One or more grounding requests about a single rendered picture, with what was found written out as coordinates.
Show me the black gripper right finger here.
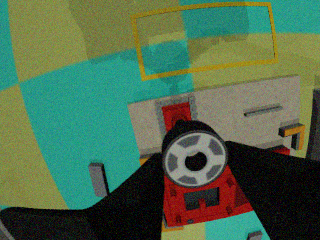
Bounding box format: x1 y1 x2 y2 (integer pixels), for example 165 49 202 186
224 141 320 240

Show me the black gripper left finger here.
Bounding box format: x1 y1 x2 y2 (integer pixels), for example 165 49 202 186
0 152 164 240

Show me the black toy wheel with grey hub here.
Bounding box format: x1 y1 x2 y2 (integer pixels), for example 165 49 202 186
161 120 228 189

